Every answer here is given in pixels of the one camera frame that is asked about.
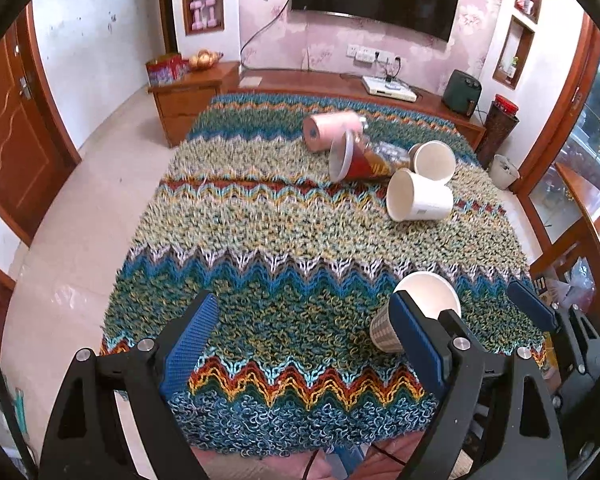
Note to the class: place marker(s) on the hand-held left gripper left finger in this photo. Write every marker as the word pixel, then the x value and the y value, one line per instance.
pixel 190 345

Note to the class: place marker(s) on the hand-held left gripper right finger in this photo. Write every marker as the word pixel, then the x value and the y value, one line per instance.
pixel 420 345

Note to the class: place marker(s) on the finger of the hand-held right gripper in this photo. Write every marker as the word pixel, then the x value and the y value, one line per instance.
pixel 532 305

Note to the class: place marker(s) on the checkered paper cup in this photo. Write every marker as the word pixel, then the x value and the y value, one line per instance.
pixel 425 287

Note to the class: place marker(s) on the large white paper cup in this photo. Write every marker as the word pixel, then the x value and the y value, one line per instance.
pixel 420 200

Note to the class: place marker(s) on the small white paper cup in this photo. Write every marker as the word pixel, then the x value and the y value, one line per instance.
pixel 435 160

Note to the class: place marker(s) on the red clear plastic cup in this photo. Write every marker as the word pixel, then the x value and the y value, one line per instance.
pixel 360 162

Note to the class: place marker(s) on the pink cup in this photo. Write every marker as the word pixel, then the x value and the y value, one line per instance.
pixel 330 127

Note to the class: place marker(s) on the white waste bin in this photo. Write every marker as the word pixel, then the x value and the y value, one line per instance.
pixel 504 172

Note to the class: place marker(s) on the zigzag knitted blanket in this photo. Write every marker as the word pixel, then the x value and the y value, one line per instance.
pixel 280 235

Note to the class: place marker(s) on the tall dark basket red lid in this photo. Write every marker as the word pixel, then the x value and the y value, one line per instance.
pixel 497 135

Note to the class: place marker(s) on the glass display cabinet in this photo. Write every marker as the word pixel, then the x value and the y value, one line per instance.
pixel 590 125

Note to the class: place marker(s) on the dark green appliance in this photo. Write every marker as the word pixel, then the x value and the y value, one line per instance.
pixel 462 91

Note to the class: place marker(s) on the small wooden cabinet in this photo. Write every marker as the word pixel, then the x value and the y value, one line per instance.
pixel 190 105

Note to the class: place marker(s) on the white set-top box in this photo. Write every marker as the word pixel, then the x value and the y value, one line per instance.
pixel 387 89

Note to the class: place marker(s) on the brown wooden door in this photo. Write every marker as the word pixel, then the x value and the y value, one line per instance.
pixel 15 140

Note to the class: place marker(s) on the red tin box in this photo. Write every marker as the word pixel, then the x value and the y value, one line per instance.
pixel 165 70

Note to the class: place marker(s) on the bowl of fruit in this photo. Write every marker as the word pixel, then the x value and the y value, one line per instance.
pixel 204 59

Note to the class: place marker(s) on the long wooden tv console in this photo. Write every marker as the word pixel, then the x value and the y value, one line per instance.
pixel 300 80

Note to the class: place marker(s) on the pink dumbbell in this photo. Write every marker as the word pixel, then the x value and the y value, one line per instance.
pixel 210 13
pixel 197 16

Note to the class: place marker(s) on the white wall power outlets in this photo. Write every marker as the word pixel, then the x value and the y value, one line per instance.
pixel 365 52

